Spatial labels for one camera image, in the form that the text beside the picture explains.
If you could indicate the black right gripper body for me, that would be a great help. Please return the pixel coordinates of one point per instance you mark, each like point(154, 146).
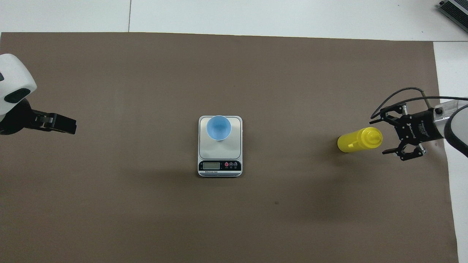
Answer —
point(416, 126)

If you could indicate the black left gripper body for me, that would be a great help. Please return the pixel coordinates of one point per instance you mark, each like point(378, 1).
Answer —
point(16, 120)

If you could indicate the yellow squeeze bottle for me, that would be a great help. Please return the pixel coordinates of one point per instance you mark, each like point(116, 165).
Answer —
point(356, 140)

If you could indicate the light blue plastic cup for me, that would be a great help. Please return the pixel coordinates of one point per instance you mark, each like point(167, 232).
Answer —
point(218, 128)

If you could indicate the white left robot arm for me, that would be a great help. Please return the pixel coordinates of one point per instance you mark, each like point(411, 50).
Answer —
point(14, 78)

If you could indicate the silver digital kitchen scale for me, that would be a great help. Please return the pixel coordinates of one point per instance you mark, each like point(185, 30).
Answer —
point(220, 153)

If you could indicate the grey ribbed power supply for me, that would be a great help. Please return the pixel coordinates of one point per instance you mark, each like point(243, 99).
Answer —
point(457, 12)

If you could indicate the brown paper mat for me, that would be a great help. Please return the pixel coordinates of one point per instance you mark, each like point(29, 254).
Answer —
point(234, 219)

